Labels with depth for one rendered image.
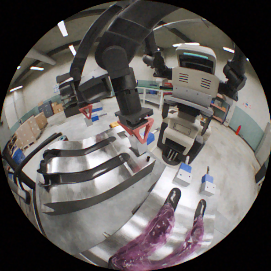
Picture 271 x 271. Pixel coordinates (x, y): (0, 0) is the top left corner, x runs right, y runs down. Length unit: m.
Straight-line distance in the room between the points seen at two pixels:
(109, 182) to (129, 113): 0.19
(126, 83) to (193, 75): 0.39
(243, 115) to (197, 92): 5.11
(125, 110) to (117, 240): 0.30
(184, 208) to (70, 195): 0.30
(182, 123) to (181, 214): 0.47
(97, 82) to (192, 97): 0.43
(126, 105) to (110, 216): 0.33
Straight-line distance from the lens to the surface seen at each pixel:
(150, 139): 0.26
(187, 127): 0.55
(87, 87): 0.20
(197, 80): 0.50
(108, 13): 0.44
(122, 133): 0.38
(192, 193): 0.30
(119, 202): 0.30
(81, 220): 0.36
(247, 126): 5.64
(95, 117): 0.45
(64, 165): 0.30
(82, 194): 0.24
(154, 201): 0.24
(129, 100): 0.18
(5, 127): 0.90
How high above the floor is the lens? 1.10
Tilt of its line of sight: 38 degrees down
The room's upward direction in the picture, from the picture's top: straight up
